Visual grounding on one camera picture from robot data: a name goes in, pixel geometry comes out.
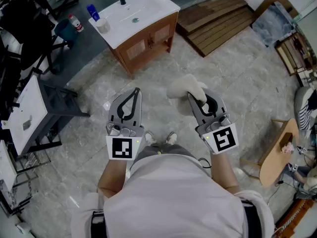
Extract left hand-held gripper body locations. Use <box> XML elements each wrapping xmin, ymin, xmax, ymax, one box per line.
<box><xmin>106</xmin><ymin>121</ymin><xmax>145</xmax><ymax>161</ymax></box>

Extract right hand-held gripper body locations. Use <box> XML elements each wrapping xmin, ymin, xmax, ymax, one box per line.
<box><xmin>195</xmin><ymin>112</ymin><xmax>239</xmax><ymax>155</ymax></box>

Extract white fluffy cloth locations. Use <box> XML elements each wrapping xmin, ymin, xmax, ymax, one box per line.
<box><xmin>166</xmin><ymin>73</ymin><xmax>209</xmax><ymax>116</ymax></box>

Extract person's left forearm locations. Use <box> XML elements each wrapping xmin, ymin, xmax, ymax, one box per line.
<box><xmin>97</xmin><ymin>157</ymin><xmax>136</xmax><ymax>198</ymax></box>

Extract person's right forearm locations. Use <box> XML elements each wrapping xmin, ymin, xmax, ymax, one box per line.
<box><xmin>210</xmin><ymin>150</ymin><xmax>241</xmax><ymax>195</ymax></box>

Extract person's left shoe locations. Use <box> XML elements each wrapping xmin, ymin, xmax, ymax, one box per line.
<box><xmin>144</xmin><ymin>130</ymin><xmax>158</xmax><ymax>146</ymax></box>

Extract person's shoe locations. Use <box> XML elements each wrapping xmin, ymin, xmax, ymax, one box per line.
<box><xmin>165</xmin><ymin>131</ymin><xmax>178</xmax><ymax>146</ymax></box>
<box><xmin>144</xmin><ymin>130</ymin><xmax>158</xmax><ymax>146</ymax></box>

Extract person's right shoe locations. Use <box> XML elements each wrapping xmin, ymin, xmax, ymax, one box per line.
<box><xmin>165</xmin><ymin>131</ymin><xmax>178</xmax><ymax>146</ymax></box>

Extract person's grey trousers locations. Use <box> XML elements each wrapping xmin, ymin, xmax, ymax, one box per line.
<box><xmin>133</xmin><ymin>142</ymin><xmax>199</xmax><ymax>161</ymax></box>

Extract wooden tissue box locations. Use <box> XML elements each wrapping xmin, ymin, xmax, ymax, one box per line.
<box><xmin>279</xmin><ymin>132</ymin><xmax>296</xmax><ymax>154</ymax></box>

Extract person's white shirt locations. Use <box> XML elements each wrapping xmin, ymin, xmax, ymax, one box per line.
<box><xmin>70</xmin><ymin>154</ymin><xmax>276</xmax><ymax>238</ymax></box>

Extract wooden slatted platform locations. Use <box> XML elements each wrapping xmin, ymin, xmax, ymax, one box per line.
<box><xmin>175</xmin><ymin>0</ymin><xmax>259</xmax><ymax>58</ymax></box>

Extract striped cushioned chair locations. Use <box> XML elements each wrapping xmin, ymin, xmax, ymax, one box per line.
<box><xmin>294</xmin><ymin>86</ymin><xmax>317</xmax><ymax>133</ymax></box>

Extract grey cup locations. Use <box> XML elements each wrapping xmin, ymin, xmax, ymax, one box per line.
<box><xmin>95</xmin><ymin>17</ymin><xmax>111</xmax><ymax>34</ymax></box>

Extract wooden framed rack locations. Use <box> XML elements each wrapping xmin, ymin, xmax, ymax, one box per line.
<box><xmin>274</xmin><ymin>32</ymin><xmax>317</xmax><ymax>77</ymax></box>

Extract blue waste bin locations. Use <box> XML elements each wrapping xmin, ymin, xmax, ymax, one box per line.
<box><xmin>53</xmin><ymin>18</ymin><xmax>78</xmax><ymax>44</ymax></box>

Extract clear plastic water bottle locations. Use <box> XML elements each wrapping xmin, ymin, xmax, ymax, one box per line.
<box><xmin>68</xmin><ymin>14</ymin><xmax>85</xmax><ymax>33</ymax></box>

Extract marble pattern picture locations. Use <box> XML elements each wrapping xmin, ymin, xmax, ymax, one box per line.
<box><xmin>251</xmin><ymin>0</ymin><xmax>297</xmax><ymax>47</ymax></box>

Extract blue bottle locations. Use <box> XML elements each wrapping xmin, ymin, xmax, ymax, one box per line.
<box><xmin>86</xmin><ymin>4</ymin><xmax>101</xmax><ymax>22</ymax></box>

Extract black office chair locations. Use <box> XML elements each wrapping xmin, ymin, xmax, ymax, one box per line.
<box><xmin>0</xmin><ymin>0</ymin><xmax>75</xmax><ymax>75</ymax></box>

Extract black cable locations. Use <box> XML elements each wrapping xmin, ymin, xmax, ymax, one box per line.
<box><xmin>197</xmin><ymin>157</ymin><xmax>213</xmax><ymax>178</ymax></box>

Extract black shoulder strap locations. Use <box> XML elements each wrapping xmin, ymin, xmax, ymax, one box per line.
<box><xmin>240</xmin><ymin>199</ymin><xmax>261</xmax><ymax>238</ymax></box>
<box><xmin>90</xmin><ymin>209</ymin><xmax>107</xmax><ymax>238</ymax></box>

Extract white countertop black frame stand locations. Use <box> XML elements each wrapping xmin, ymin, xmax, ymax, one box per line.
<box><xmin>1</xmin><ymin>74</ymin><xmax>91</xmax><ymax>156</ymax></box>

